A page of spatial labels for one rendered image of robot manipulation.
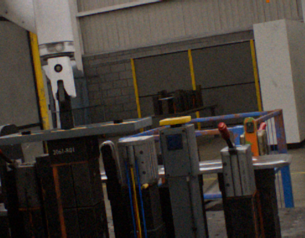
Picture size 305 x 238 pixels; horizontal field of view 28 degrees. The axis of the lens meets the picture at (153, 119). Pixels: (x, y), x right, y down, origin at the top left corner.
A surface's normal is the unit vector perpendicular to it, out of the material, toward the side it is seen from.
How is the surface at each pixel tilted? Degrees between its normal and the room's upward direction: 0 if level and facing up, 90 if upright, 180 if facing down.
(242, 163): 90
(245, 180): 90
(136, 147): 90
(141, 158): 90
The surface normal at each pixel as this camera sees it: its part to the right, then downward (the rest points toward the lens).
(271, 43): -0.42, 0.11
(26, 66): 0.94, -0.11
